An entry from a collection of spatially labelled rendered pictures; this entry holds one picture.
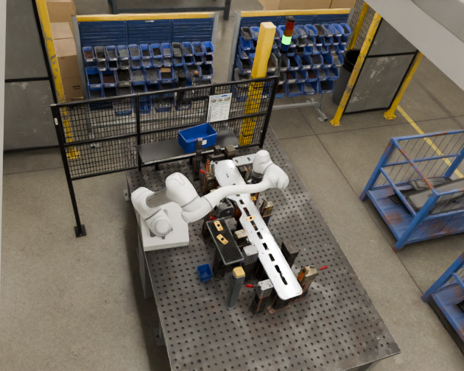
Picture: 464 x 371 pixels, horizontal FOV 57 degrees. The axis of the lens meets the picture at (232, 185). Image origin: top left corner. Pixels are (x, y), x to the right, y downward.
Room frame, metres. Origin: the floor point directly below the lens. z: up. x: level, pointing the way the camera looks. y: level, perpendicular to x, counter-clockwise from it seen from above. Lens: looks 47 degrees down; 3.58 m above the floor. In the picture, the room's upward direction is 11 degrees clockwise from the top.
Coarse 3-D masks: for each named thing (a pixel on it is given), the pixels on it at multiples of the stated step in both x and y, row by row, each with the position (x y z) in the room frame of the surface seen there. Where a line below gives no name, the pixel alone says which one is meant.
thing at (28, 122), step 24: (24, 0) 3.30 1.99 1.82; (24, 24) 3.28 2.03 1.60; (48, 24) 3.33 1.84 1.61; (24, 48) 3.26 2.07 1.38; (48, 48) 3.32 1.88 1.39; (24, 72) 3.24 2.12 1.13; (48, 72) 3.32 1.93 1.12; (24, 96) 3.22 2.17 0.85; (48, 96) 3.31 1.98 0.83; (24, 120) 3.20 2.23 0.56; (48, 120) 3.30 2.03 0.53; (24, 144) 3.18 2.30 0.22; (48, 144) 3.28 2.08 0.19
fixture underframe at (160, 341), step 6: (126, 192) 2.96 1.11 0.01; (126, 198) 2.88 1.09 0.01; (138, 252) 2.23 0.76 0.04; (138, 258) 2.18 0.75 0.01; (156, 330) 1.53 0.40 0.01; (156, 336) 1.47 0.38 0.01; (162, 336) 1.45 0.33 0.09; (156, 342) 1.42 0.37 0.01; (162, 342) 1.43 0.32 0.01; (366, 366) 1.42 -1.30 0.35; (372, 366) 1.42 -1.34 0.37
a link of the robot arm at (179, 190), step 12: (168, 180) 1.74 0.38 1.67; (180, 180) 1.74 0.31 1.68; (144, 192) 1.98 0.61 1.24; (156, 192) 1.87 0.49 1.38; (168, 192) 1.71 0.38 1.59; (180, 192) 1.69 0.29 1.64; (192, 192) 1.72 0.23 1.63; (144, 204) 1.88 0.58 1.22; (156, 204) 1.82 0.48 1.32; (180, 204) 1.66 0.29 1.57; (144, 216) 1.88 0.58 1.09
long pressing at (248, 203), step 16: (224, 160) 2.71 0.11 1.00; (224, 176) 2.52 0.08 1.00; (240, 176) 2.56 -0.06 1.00; (240, 208) 2.20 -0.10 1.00; (256, 208) 2.24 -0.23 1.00; (240, 224) 2.06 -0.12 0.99; (256, 224) 2.08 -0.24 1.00; (256, 240) 1.92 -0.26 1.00; (272, 240) 1.95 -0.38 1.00; (272, 272) 1.67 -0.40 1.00; (288, 272) 1.70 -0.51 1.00; (288, 288) 1.57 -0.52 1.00
